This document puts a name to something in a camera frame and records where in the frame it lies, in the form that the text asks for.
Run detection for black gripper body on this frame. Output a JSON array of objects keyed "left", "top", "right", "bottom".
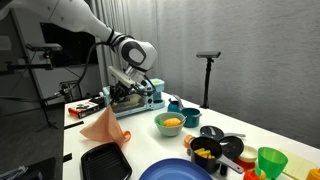
[{"left": 115, "top": 79, "right": 141, "bottom": 100}]

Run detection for orange cloth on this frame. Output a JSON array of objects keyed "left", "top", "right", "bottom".
[{"left": 79, "top": 105, "right": 132, "bottom": 148}]

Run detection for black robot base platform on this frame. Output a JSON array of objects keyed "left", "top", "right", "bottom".
[{"left": 18, "top": 156, "right": 57, "bottom": 180}]

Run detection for light blue toaster oven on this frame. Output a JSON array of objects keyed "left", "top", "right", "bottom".
[{"left": 101, "top": 78, "right": 167, "bottom": 119}]

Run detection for red and black box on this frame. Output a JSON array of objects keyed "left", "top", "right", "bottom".
[{"left": 68, "top": 96, "right": 107, "bottom": 119}]

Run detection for dark blue kettle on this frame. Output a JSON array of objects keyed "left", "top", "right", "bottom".
[{"left": 167, "top": 94, "right": 184, "bottom": 114}]

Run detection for long black tape strip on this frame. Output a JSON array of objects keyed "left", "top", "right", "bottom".
[{"left": 63, "top": 120, "right": 85, "bottom": 130}]

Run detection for orange toy fruit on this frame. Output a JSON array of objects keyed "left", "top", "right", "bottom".
[{"left": 163, "top": 117, "right": 183, "bottom": 128}]

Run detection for green bowl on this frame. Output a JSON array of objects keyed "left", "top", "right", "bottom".
[{"left": 153, "top": 111, "right": 187, "bottom": 138}]

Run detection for black ridged grill tray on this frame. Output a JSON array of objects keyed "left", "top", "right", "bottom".
[{"left": 80, "top": 142, "right": 133, "bottom": 180}]

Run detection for teal pot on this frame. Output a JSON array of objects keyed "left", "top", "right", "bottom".
[{"left": 181, "top": 107, "right": 203, "bottom": 129}]

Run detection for black monitor screen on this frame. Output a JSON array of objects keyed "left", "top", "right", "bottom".
[{"left": 39, "top": 22, "right": 99, "bottom": 68}]

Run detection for grey pleated curtain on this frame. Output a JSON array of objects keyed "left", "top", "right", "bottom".
[{"left": 90, "top": 0, "right": 161, "bottom": 88}]

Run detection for small orange toy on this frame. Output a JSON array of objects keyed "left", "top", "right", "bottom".
[{"left": 184, "top": 134, "right": 195, "bottom": 149}]

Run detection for blue round plate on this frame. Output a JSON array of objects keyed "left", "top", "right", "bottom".
[{"left": 138, "top": 157, "right": 214, "bottom": 180}]

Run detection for black pan lid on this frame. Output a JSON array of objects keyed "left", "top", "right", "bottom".
[{"left": 199, "top": 125, "right": 225, "bottom": 142}]

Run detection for yellow toy fries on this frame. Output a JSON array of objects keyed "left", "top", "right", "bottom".
[{"left": 193, "top": 147, "right": 216, "bottom": 160}]

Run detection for black frying pan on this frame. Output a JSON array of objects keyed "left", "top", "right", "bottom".
[{"left": 218, "top": 132, "right": 247, "bottom": 160}]

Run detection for crumpled clear plastic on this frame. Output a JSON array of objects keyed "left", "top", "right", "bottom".
[{"left": 0, "top": 165, "right": 29, "bottom": 180}]

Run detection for red plate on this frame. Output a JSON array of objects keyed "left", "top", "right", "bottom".
[{"left": 233, "top": 156, "right": 255, "bottom": 173}]

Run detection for small cream bowl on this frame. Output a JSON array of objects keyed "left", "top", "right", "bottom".
[{"left": 238, "top": 145, "right": 259, "bottom": 163}]

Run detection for red toy vegetable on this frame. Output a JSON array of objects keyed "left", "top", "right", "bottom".
[{"left": 243, "top": 168, "right": 268, "bottom": 180}]

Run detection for green plastic cup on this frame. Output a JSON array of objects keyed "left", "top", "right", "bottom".
[{"left": 257, "top": 146, "right": 289, "bottom": 179}]

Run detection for pale yellow cutting board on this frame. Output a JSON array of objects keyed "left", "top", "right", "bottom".
[{"left": 278, "top": 148, "right": 319, "bottom": 180}]

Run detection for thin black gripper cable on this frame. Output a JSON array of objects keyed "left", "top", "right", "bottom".
[{"left": 142, "top": 74, "right": 158, "bottom": 98}]

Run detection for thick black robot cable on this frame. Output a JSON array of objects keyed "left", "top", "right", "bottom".
[{"left": 0, "top": 41, "right": 113, "bottom": 103}]

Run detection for small black frame stand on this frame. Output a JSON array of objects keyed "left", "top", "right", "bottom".
[{"left": 59, "top": 79, "right": 83, "bottom": 103}]

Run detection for black camera stand pole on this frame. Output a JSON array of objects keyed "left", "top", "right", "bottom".
[{"left": 199, "top": 57, "right": 214, "bottom": 110}]

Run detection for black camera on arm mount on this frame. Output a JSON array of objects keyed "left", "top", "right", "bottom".
[{"left": 25, "top": 43, "right": 63, "bottom": 52}]

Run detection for black stereo camera bar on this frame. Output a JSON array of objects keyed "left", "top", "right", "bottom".
[{"left": 195, "top": 50, "right": 222, "bottom": 59}]

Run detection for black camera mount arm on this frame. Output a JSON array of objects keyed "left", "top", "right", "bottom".
[{"left": 3, "top": 49, "right": 59, "bottom": 133}]

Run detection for black pot with handle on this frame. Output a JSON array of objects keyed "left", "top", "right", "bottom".
[{"left": 189, "top": 136, "right": 245, "bottom": 174}]

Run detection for black utensil handle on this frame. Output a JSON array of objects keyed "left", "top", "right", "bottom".
[{"left": 219, "top": 163, "right": 228, "bottom": 177}]

